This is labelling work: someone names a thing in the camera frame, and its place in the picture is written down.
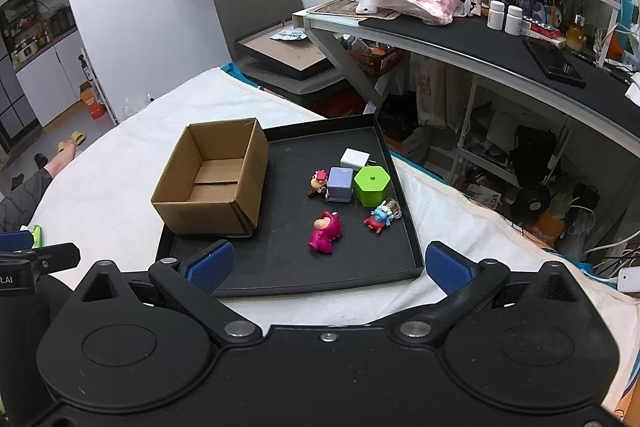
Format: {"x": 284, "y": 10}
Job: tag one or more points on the black rectangular tray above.
{"x": 275, "y": 259}

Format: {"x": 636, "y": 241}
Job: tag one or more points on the blue red smurf figurine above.
{"x": 383, "y": 216}

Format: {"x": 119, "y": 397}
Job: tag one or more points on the green hexagonal box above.
{"x": 371, "y": 185}

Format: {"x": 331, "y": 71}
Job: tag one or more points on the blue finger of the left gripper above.
{"x": 22, "y": 264}

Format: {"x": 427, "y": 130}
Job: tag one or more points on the pink bear figurine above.
{"x": 327, "y": 229}

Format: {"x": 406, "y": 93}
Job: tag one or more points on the white metal shelf rack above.
{"x": 500, "y": 122}

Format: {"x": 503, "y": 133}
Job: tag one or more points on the white pill bottle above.
{"x": 513, "y": 20}
{"x": 496, "y": 14}

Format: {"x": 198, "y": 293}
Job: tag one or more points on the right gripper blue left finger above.
{"x": 187, "y": 286}

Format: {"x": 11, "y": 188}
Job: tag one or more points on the beige tote bag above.
{"x": 442, "y": 92}

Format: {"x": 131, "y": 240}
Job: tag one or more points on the white power adapter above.
{"x": 354, "y": 159}

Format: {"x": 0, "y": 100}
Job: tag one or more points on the black phone on desk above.
{"x": 553, "y": 63}

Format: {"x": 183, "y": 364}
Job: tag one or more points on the red plastic basket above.
{"x": 375, "y": 59}

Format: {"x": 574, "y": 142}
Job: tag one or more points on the small red-bow doll figurine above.
{"x": 318, "y": 183}

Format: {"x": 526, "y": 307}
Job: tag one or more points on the yellow slipper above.
{"x": 78, "y": 138}

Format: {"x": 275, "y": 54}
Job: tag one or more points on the grey chair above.
{"x": 239, "y": 18}

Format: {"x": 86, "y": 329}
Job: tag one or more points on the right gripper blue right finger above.
{"x": 468, "y": 286}

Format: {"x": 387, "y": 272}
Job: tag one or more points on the grey curved desk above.
{"x": 467, "y": 43}

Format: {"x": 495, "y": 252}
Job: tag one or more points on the white towel cloth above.
{"x": 101, "y": 202}

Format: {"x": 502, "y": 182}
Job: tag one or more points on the brown cardboard box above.
{"x": 213, "y": 179}

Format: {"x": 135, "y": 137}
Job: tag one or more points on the person leg in grey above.
{"x": 18, "y": 207}

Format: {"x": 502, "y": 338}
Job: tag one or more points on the orange carton box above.
{"x": 91, "y": 100}

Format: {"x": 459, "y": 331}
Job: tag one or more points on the purple cube toy figure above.
{"x": 339, "y": 186}

